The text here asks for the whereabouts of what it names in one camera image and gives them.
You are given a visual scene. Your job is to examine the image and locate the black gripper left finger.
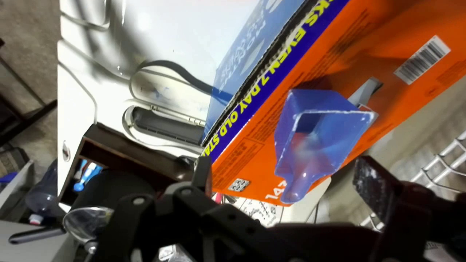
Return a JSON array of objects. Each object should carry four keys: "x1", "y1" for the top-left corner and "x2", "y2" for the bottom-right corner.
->
[{"x1": 92, "y1": 154, "x2": 254, "y2": 262}]

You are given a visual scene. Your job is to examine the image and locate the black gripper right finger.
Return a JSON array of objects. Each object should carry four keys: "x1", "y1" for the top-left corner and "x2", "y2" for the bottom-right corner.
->
[{"x1": 351, "y1": 154, "x2": 466, "y2": 244}]

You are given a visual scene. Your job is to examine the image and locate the blue measuring cup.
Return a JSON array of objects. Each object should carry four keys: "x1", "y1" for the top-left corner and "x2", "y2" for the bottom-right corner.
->
[{"x1": 273, "y1": 87, "x2": 379, "y2": 206}]

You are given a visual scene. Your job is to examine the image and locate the blue cleaning powder box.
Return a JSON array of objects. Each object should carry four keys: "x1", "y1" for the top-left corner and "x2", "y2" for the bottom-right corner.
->
[{"x1": 200, "y1": 0, "x2": 466, "y2": 208}]

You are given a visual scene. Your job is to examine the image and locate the grey metal pot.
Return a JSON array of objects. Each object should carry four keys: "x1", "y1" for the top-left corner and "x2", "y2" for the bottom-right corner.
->
[{"x1": 6, "y1": 168, "x2": 159, "y2": 246}]

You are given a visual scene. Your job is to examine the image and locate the brown wooden tray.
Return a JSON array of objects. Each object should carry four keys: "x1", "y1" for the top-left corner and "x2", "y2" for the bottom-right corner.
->
[{"x1": 57, "y1": 122, "x2": 199, "y2": 208}]

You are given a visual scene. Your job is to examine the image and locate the small blue item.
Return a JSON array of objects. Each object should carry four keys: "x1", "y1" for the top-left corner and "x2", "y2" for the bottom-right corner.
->
[{"x1": 72, "y1": 161, "x2": 105, "y2": 193}]

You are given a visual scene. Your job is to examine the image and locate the white washing machine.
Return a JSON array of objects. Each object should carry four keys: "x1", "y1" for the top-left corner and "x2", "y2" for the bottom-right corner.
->
[{"x1": 57, "y1": 0, "x2": 274, "y2": 195}]

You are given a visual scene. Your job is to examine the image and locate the white wire shelf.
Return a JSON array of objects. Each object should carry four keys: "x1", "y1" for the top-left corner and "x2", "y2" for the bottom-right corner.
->
[{"x1": 362, "y1": 128, "x2": 466, "y2": 230}]

